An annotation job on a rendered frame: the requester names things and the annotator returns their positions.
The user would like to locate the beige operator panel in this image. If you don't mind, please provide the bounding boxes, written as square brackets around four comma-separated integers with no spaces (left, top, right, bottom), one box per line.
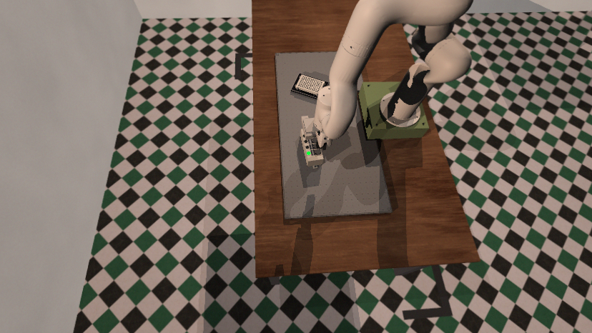
[300,129,323,169]

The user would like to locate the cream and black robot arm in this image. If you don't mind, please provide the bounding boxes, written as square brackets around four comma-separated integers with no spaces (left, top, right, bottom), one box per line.
[301,0,473,140]

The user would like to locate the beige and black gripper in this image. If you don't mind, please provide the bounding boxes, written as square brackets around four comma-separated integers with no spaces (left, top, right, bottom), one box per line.
[315,131,332,150]

